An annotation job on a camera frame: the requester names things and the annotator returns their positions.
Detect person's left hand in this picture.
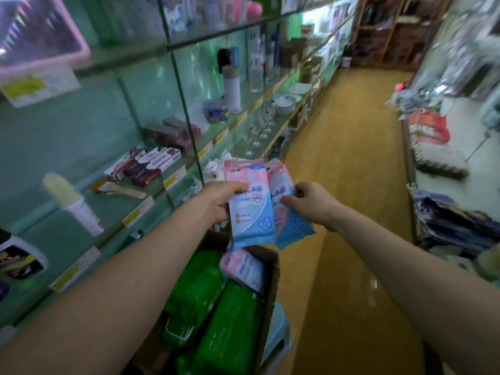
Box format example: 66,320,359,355
195,181,249,227

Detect person's right hand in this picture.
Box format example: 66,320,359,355
281,181,345,231

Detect brown cardboard box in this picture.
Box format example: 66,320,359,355
125,230,282,375

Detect metal store shelving unit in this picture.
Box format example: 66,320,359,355
394,0,500,375

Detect person's right forearm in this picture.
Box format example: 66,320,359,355
328,207,500,375

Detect person's left forearm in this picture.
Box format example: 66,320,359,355
0,199,216,375

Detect red white packaged box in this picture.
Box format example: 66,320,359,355
104,148,145,183
129,148,183,188

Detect white ceramic tea set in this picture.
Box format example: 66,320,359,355
202,151,235,184

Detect blue packaged cups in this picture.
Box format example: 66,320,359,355
205,101,230,124

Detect stack of white bowls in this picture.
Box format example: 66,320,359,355
273,93,299,116

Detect white thermos flask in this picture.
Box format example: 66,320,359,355
222,65,243,114

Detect white textured pack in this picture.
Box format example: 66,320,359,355
412,143,470,180

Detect blue plastic stool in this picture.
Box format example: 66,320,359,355
260,299,295,366

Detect dark plastic bags bundle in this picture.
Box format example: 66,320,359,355
410,187,500,251

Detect red mesh bag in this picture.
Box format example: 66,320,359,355
408,109,452,145

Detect clear tall bottle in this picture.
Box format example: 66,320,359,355
248,27,267,93

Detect row of toiletry bottles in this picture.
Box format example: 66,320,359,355
160,0,267,36

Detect black cap white bottle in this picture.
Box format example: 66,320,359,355
0,228,49,282

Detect yellow white price card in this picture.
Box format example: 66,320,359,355
0,66,81,108

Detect pink framed panel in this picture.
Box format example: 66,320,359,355
0,0,92,79

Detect wooden handled brush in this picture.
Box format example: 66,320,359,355
92,179,148,202

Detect cream brush white handle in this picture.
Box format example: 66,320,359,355
43,172,105,236

